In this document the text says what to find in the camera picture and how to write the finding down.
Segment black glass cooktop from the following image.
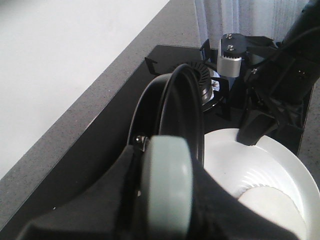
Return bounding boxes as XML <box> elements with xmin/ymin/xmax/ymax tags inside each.
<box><xmin>0</xmin><ymin>45</ymin><xmax>303</xmax><ymax>240</ymax></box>

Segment black frying pan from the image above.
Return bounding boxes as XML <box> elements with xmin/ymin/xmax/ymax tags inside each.
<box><xmin>126</xmin><ymin>63</ymin><xmax>206</xmax><ymax>240</ymax></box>

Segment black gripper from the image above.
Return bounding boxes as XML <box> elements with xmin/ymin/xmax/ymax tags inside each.
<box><xmin>236</xmin><ymin>36</ymin><xmax>314</xmax><ymax>146</ymax></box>

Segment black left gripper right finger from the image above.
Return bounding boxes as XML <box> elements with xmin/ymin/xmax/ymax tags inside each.
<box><xmin>186</xmin><ymin>160</ymin><xmax>297</xmax><ymax>240</ymax></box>

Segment white round plate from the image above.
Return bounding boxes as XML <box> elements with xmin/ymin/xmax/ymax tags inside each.
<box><xmin>204</xmin><ymin>128</ymin><xmax>320</xmax><ymax>240</ymax></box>

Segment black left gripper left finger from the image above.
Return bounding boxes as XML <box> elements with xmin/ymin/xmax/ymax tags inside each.
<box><xmin>17</xmin><ymin>145</ymin><xmax>144</xmax><ymax>240</ymax></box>

